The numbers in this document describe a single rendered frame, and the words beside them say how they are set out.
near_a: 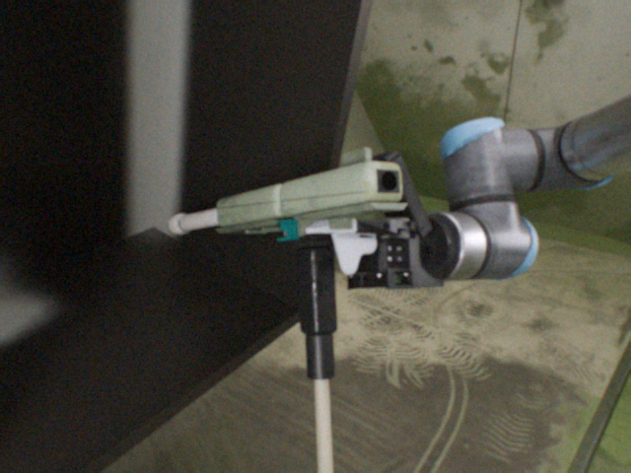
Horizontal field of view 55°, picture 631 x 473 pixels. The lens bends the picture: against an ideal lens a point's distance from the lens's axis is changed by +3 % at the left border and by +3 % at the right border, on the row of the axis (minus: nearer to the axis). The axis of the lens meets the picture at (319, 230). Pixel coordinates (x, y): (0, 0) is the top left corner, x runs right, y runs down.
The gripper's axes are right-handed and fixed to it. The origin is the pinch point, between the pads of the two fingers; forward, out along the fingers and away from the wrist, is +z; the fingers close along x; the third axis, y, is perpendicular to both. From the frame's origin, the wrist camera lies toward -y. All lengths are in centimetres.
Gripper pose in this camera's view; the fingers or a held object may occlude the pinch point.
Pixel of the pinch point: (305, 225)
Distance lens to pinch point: 62.9
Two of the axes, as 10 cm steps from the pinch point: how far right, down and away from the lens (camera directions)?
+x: -6.0, 0.8, 7.9
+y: 0.3, 10.0, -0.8
